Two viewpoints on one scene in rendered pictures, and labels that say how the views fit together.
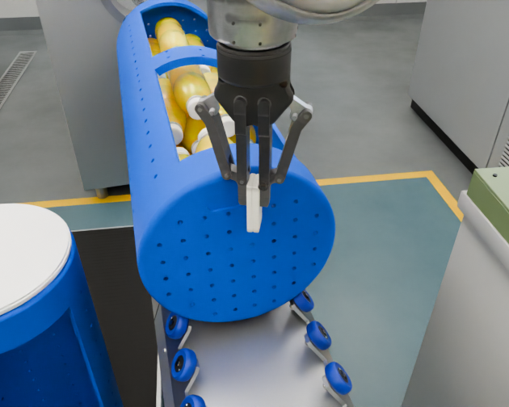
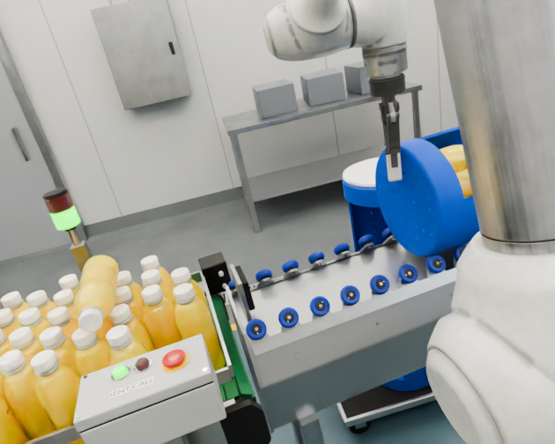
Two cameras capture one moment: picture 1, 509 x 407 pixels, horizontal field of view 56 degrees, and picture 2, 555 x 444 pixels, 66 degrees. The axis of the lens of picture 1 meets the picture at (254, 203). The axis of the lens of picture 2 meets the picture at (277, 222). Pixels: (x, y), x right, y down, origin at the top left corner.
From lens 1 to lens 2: 0.97 m
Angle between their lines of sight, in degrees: 78
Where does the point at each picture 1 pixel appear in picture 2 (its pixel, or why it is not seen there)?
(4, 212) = not seen: hidden behind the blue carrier
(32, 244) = not seen: hidden behind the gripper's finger
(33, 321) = (365, 198)
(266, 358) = (392, 270)
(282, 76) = (379, 92)
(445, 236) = not seen: outside the picture
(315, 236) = (430, 212)
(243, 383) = (373, 267)
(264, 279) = (412, 227)
